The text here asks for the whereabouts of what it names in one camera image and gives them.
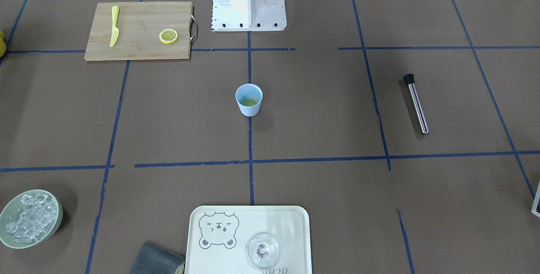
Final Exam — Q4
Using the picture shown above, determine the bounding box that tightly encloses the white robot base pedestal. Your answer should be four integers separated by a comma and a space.
211, 0, 287, 32

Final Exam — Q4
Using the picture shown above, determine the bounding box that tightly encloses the cream bear serving tray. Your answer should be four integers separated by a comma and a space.
184, 206, 313, 274

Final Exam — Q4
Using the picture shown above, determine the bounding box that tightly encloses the green bowl of ice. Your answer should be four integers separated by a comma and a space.
0, 189, 63, 249

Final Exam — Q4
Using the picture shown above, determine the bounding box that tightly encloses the green lemon slice in cup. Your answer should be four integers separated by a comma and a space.
240, 98, 259, 107

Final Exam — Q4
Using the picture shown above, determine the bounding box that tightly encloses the clear wine glass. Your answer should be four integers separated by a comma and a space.
245, 231, 281, 270

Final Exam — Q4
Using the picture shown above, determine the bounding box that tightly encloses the steel muddler black tip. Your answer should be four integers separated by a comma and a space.
403, 73, 429, 135

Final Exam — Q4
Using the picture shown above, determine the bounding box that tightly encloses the yellow lemon half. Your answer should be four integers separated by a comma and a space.
159, 28, 179, 45

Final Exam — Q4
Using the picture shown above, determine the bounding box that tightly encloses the light blue plastic cup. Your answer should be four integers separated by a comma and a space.
235, 84, 264, 117

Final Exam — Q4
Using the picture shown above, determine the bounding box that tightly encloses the grey folded cloth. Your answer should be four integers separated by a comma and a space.
129, 242, 185, 274

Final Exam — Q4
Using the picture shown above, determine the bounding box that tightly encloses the whole yellow lemon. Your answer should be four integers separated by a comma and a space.
0, 30, 7, 58

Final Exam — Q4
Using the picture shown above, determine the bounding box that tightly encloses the yellow plastic knife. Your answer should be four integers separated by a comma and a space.
109, 6, 119, 47

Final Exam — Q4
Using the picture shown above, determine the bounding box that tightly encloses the bamboo cutting board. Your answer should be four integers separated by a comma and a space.
84, 2, 197, 62

